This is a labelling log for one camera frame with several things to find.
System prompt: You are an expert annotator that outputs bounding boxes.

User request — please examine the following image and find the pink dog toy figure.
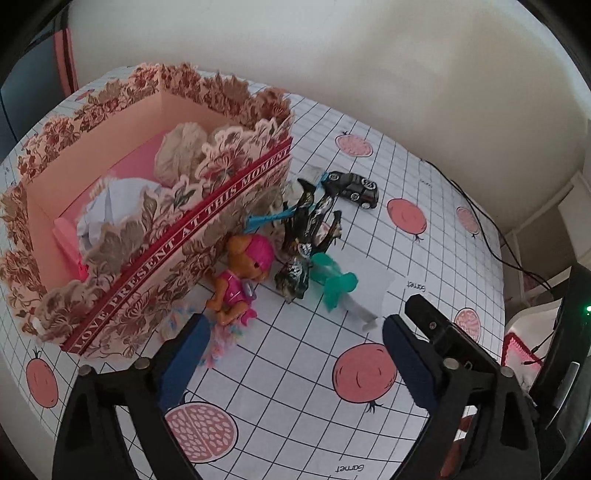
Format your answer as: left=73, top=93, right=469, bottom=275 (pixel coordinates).
left=205, top=233, right=276, bottom=330

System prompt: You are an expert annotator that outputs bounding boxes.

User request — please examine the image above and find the white paper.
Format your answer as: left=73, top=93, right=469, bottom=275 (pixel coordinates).
left=76, top=178, right=162, bottom=252

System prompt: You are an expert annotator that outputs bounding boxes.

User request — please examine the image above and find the white box with teal clip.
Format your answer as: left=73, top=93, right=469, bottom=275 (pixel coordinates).
left=339, top=263, right=399, bottom=332

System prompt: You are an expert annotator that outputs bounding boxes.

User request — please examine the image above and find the teal plastic clip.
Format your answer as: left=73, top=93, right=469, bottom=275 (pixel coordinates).
left=308, top=253, right=358, bottom=312

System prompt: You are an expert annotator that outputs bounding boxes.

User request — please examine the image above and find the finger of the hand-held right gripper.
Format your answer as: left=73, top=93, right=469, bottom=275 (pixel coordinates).
left=404, top=294, right=504, bottom=370

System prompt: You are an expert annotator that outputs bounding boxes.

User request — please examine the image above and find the pink board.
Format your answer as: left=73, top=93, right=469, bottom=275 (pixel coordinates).
left=53, top=25, right=79, bottom=95

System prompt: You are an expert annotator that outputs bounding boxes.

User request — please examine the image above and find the pink floral gift box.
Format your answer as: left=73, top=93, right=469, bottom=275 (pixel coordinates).
left=0, top=62, right=296, bottom=358

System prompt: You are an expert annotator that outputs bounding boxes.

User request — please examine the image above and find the dark refrigerator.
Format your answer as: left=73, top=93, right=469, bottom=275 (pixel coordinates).
left=0, top=41, right=65, bottom=153

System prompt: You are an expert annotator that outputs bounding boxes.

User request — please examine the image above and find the black cable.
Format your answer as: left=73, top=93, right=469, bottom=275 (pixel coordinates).
left=420, top=157, right=555, bottom=291

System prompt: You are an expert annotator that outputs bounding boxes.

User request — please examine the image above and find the black toy car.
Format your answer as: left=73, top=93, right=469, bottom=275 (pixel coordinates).
left=321, top=171, right=380, bottom=210

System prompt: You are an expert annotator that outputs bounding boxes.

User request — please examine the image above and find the desktop with grid fruit tablecloth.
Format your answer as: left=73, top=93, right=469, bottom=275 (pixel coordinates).
left=0, top=67, right=506, bottom=480

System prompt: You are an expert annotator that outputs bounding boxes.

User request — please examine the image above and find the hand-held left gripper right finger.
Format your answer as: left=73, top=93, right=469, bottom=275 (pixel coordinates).
left=382, top=314, right=541, bottom=480

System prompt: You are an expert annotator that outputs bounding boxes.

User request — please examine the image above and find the black gold action figure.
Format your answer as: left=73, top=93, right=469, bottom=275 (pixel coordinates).
left=274, top=178, right=343, bottom=303

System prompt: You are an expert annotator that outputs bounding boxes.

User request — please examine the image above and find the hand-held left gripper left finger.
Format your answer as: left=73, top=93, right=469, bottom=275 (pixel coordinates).
left=52, top=313, right=215, bottom=480

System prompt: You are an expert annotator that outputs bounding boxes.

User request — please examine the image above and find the blue strap clip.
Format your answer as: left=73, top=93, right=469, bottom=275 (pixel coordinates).
left=245, top=172, right=331, bottom=232

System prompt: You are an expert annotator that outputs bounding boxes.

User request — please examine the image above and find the pink plastic comb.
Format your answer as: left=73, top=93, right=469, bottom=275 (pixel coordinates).
left=52, top=217, right=90, bottom=280

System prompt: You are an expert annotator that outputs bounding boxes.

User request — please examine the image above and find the white shelf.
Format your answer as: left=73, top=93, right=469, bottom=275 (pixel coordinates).
left=508, top=173, right=591, bottom=296

